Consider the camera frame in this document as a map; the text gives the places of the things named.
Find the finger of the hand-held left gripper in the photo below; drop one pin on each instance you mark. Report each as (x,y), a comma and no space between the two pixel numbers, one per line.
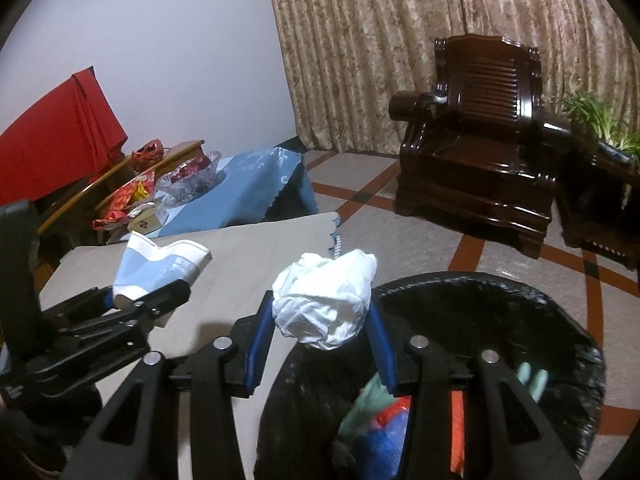
(106,296)
(160,300)

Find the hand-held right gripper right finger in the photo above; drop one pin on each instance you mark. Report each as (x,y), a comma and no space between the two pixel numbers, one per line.
(382,355)

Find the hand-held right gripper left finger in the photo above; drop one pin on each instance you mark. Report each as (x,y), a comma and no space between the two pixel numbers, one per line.
(260,340)

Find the white paper cup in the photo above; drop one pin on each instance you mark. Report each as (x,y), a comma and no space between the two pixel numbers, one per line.
(150,270)

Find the green plastic bag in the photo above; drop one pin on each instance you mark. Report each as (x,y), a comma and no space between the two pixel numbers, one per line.
(370,405)

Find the blue plastic bag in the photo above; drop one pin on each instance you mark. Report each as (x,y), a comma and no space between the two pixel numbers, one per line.
(375,452)

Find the black bag lined trash bin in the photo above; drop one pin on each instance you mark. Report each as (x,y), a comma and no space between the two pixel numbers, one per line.
(500,320)

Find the gold box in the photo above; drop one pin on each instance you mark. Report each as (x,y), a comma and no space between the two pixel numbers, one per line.
(150,222)

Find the red foil packet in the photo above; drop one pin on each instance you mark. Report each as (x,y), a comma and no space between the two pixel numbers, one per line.
(120,205)

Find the yellow snack packet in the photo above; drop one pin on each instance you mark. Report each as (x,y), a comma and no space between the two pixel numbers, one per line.
(142,191)

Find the red cloth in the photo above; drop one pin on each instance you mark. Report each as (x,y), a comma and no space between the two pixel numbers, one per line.
(50,145)

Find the clear bag of red fruit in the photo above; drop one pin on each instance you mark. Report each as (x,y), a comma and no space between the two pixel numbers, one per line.
(195,175)

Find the red patterned plastic bag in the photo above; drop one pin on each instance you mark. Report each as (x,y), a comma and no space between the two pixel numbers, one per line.
(147,155)

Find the blue tablecloth side table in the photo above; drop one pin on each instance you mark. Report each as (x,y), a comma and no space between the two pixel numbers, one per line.
(260,185)

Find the dark wooden armchair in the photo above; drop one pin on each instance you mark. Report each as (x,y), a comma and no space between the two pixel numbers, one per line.
(475,170)

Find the dark wooden side table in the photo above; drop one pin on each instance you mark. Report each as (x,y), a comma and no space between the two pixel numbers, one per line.
(600,210)

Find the beige patterned curtain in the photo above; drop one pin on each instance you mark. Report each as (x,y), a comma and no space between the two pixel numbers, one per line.
(375,60)

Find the green potted plant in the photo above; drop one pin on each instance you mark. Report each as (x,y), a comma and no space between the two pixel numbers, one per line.
(600,115)

